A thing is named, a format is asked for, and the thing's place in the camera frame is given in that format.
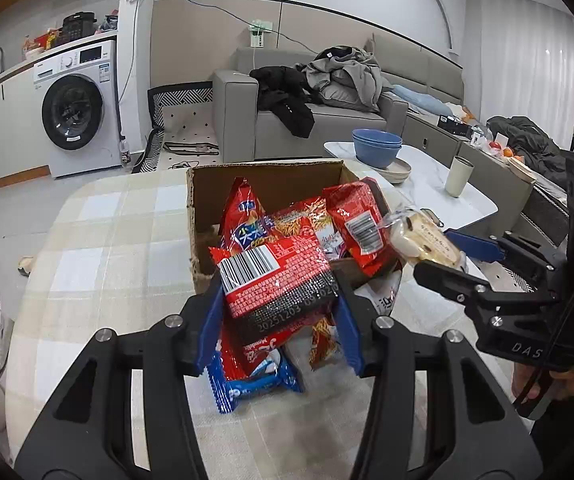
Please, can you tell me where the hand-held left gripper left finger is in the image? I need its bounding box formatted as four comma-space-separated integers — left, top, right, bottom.
14, 275, 225, 480

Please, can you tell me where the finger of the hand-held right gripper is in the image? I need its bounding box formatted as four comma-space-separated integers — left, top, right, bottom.
413, 260, 560, 333
444, 228, 568, 281

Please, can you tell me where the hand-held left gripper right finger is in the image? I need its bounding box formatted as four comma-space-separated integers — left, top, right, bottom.
334, 270, 535, 480

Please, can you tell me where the red white-lettered packet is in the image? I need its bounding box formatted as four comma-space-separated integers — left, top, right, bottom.
214, 317, 292, 383

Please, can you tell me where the clear white bread packet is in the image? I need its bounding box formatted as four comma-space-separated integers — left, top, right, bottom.
381, 207, 468, 268

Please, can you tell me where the blue cookie packet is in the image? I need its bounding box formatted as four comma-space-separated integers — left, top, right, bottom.
206, 347, 304, 415

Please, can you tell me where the red black barcode packet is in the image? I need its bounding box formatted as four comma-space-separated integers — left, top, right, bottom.
209, 232, 340, 346

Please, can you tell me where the red barcode snack packet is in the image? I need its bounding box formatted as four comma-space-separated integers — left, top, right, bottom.
323, 180, 396, 278

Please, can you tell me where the red chip packet blue label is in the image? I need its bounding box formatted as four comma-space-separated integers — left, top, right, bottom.
219, 176, 278, 256

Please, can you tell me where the yellow red stick snack packet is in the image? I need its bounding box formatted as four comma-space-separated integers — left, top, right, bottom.
269, 197, 330, 246

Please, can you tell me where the brown cardboard box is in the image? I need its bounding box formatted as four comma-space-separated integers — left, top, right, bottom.
186, 159, 405, 317

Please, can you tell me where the person's right hand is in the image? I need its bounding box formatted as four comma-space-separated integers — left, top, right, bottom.
511, 360, 574, 403

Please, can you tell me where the cream cup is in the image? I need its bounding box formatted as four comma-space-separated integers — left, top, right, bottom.
444, 156, 475, 197

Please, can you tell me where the white marble coffee table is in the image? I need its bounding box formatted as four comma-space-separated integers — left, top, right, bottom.
323, 140, 498, 233

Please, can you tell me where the grey low cabinet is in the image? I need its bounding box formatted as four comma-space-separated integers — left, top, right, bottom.
404, 110, 570, 256

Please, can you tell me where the beige plate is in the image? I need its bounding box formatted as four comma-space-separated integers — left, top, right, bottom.
367, 157, 412, 184
507, 157, 538, 183

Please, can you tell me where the dark green jacket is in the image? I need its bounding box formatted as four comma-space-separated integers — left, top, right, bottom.
487, 116, 574, 181

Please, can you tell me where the black box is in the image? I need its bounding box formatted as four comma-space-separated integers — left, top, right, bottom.
437, 114, 472, 137

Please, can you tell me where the beige checked tablecloth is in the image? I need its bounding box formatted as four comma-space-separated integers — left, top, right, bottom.
4, 167, 518, 480

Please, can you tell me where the blue bowl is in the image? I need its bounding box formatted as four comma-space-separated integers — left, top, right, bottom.
352, 128, 404, 148
354, 142, 402, 169

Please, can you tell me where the light blue pillow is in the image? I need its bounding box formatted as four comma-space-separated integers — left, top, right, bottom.
392, 84, 452, 116

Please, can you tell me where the grey sofa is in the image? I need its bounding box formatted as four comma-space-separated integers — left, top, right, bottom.
212, 35, 465, 165

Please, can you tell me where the white curtain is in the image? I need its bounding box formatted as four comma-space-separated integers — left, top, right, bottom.
479, 0, 574, 136

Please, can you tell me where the grey clothes pile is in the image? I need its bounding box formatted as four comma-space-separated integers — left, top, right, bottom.
299, 45, 392, 113

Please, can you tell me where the black white patterned mat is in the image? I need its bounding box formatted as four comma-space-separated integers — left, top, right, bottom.
132, 81, 220, 173

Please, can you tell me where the white sneaker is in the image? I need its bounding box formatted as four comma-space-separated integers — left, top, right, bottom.
0, 317, 15, 378

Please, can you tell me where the black jacket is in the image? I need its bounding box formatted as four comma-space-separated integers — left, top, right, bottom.
249, 66, 316, 139

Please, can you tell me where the white washing machine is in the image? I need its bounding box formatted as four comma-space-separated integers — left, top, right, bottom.
33, 40, 122, 179

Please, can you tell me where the black pressure cooker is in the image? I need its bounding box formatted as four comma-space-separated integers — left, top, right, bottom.
62, 11, 98, 41

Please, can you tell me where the red yellow snack bag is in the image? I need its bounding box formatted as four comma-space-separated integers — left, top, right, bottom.
34, 30, 62, 51

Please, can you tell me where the brown strap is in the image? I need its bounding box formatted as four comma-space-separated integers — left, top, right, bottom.
164, 141, 220, 156

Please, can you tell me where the green white wall charger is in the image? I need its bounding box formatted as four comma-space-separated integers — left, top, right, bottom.
249, 20, 274, 48

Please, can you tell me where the blue cable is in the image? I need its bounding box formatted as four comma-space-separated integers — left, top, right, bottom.
118, 0, 141, 106

